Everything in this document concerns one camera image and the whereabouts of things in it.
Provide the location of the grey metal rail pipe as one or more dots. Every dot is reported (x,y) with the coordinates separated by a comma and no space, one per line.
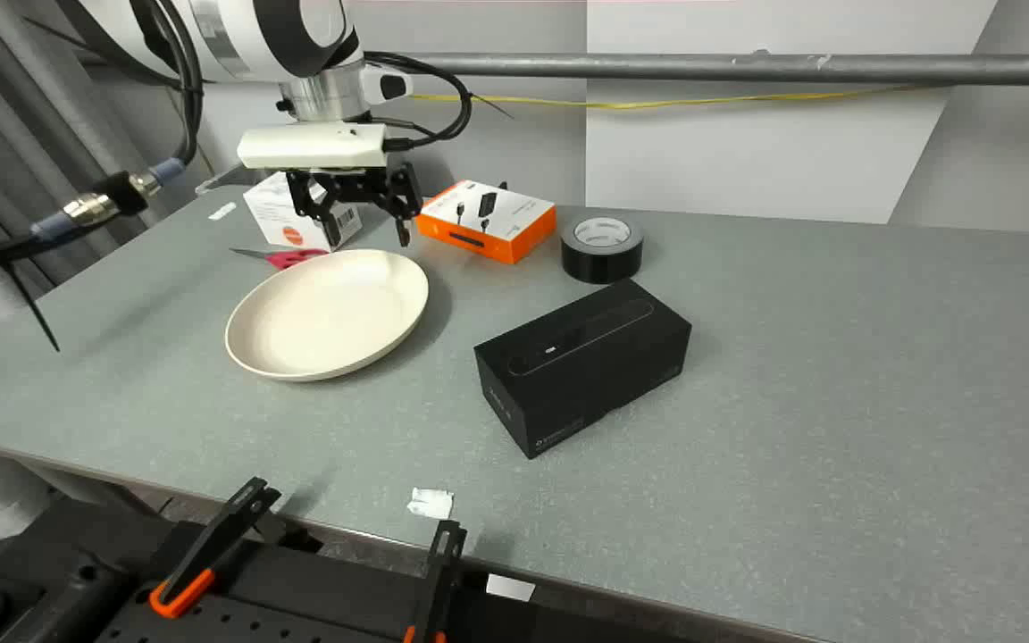
(717,65)

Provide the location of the slim black orange spring clamp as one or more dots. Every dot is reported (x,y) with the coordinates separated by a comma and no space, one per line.
(436,584)

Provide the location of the white cardboard box orange dot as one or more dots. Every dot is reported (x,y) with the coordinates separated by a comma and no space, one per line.
(272,217)

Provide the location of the black masking tape roll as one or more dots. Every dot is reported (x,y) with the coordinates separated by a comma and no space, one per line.
(600,251)

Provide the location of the white label sticker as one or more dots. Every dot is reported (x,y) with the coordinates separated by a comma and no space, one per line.
(513,588)

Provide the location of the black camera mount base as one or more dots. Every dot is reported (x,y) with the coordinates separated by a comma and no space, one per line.
(62,575)

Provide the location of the white round plate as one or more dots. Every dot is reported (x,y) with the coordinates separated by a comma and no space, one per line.
(328,316)

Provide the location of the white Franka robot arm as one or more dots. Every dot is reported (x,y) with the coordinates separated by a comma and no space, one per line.
(242,39)

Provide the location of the black zip tie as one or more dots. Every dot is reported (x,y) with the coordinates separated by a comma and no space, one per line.
(36,309)

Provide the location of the large black orange spring clamp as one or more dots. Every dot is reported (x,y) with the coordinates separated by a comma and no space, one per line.
(199,558)

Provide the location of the orange and white flat box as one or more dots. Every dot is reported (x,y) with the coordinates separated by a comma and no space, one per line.
(490,219)

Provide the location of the black rectangular box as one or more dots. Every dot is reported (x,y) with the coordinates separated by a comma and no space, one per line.
(582,363)

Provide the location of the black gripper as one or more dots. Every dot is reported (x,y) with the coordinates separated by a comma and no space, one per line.
(348,185)

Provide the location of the small crumpled white tape piece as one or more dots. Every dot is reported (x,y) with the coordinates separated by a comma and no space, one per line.
(430,503)

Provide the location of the flat white tape patch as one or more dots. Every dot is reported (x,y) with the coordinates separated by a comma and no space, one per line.
(222,214)

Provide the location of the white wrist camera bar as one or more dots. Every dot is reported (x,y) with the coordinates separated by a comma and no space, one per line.
(311,148)

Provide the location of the white wall panel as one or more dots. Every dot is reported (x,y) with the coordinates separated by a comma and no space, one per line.
(778,145)

